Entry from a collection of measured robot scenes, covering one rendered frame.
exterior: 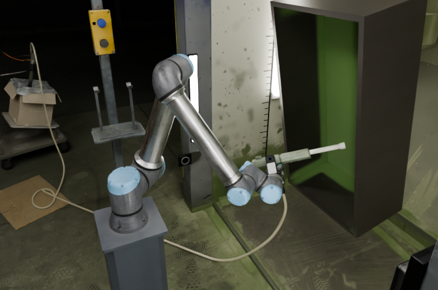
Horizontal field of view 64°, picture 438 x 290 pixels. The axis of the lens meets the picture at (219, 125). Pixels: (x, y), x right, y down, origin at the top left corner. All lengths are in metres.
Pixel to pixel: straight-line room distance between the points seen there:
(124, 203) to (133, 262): 0.31
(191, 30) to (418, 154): 1.87
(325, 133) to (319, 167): 0.26
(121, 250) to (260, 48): 1.58
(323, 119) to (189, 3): 1.13
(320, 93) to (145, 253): 1.38
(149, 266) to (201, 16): 1.47
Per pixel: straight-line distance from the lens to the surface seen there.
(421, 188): 2.89
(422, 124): 3.03
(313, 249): 2.60
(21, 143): 4.00
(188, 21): 2.25
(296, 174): 2.46
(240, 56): 2.45
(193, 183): 2.70
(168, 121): 1.61
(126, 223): 1.76
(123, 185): 1.65
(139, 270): 1.90
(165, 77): 1.37
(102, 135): 2.37
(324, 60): 2.22
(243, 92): 2.55
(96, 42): 2.29
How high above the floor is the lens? 1.81
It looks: 25 degrees down
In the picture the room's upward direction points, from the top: straight up
